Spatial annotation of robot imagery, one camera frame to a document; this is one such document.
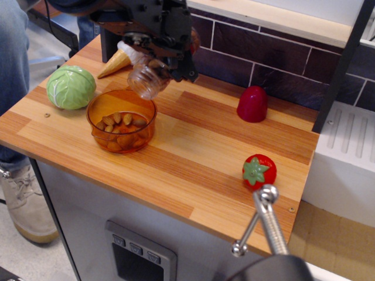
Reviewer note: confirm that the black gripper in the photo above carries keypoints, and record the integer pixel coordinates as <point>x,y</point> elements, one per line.
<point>162,29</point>

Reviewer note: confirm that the clear almond jar red label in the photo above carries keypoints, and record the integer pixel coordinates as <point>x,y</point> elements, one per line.
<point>150,76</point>

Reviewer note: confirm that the orange transparent plastic pot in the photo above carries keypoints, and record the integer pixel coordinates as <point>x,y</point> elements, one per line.
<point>119,101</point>

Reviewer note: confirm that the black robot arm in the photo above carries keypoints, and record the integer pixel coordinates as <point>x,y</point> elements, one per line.
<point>109,15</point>

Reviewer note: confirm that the almonds in pot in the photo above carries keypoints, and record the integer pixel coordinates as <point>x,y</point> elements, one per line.
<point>122,132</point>

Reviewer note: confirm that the toy ice cream cone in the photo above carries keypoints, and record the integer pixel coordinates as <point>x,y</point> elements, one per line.
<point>124,56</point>

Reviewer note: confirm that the dark red dome cap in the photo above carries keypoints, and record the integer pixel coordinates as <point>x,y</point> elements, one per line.
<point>253,105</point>

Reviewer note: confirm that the blue jeans leg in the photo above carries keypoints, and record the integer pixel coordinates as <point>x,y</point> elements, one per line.
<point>88,30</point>
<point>14,57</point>

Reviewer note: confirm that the green toy cabbage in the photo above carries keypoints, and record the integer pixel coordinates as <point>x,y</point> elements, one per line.
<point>70,87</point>

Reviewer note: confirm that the red toy strawberry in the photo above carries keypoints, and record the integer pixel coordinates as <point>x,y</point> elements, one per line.
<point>259,170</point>

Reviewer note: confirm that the grey oven control panel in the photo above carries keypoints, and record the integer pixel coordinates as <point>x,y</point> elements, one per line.
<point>135,257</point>

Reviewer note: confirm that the beige suede shoe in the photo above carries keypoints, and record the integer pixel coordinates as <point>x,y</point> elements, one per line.
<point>27,206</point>

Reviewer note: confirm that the metal clamp screw handle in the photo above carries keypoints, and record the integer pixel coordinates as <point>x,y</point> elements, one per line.
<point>264,198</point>

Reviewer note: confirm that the black shelf post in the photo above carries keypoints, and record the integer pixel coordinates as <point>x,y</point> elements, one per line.
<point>343,64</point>

